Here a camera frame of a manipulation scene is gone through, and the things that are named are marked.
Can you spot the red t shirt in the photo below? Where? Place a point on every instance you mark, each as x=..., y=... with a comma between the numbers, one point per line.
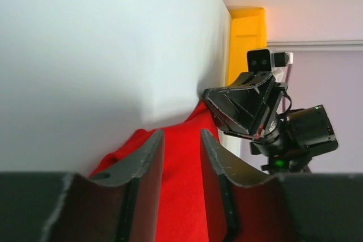
x=181, y=211

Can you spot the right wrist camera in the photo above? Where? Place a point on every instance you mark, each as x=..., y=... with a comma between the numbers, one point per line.
x=260, y=60

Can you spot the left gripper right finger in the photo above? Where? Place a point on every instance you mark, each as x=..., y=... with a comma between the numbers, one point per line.
x=245, y=204

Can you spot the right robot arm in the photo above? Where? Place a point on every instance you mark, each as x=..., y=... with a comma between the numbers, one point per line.
x=312, y=135

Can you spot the yellow plastic bin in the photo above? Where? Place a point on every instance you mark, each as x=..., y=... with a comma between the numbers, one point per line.
x=248, y=31

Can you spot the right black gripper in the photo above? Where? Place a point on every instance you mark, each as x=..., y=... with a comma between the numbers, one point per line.
x=249, y=105

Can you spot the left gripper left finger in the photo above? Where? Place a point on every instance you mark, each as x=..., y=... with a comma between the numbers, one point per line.
x=119, y=203

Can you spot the right aluminium corner post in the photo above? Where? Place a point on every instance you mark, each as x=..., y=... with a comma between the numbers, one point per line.
x=310, y=46

